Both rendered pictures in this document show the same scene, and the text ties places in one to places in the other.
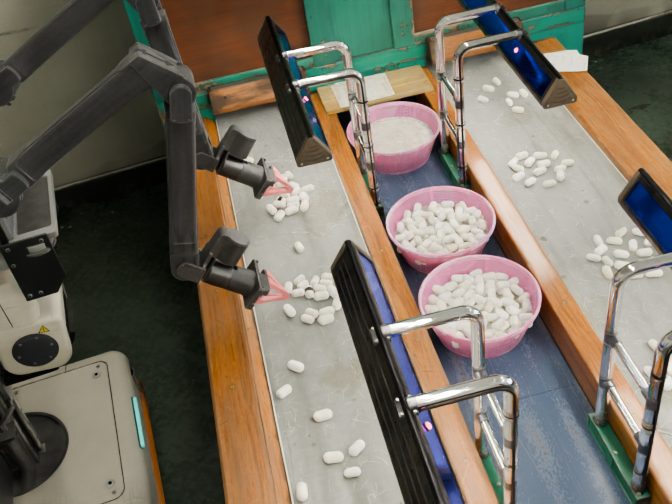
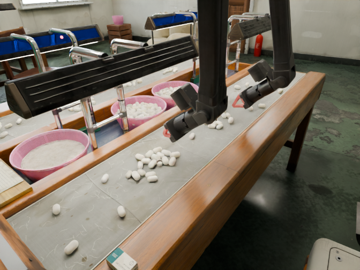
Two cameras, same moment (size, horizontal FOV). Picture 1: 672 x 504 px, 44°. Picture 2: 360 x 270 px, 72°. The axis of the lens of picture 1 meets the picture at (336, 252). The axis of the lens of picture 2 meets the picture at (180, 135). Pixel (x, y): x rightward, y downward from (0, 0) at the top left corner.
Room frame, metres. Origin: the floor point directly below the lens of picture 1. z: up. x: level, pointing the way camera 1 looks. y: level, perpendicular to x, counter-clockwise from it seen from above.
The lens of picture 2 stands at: (2.21, 0.64, 1.27)
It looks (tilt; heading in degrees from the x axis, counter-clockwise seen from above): 31 degrees down; 224
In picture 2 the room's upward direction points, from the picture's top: 1 degrees counter-clockwise
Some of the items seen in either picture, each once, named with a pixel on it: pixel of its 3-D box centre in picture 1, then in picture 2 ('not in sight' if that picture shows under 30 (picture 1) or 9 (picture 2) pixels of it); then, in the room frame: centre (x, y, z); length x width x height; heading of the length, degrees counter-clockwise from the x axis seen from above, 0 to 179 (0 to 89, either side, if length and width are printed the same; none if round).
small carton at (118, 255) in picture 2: not in sight; (121, 263); (2.08, 0.34, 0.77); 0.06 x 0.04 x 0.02; 96
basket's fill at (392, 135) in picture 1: (394, 143); (55, 159); (2.00, -0.22, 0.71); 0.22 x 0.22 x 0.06
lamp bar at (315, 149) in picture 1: (288, 82); (127, 64); (1.80, 0.04, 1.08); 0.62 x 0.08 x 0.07; 6
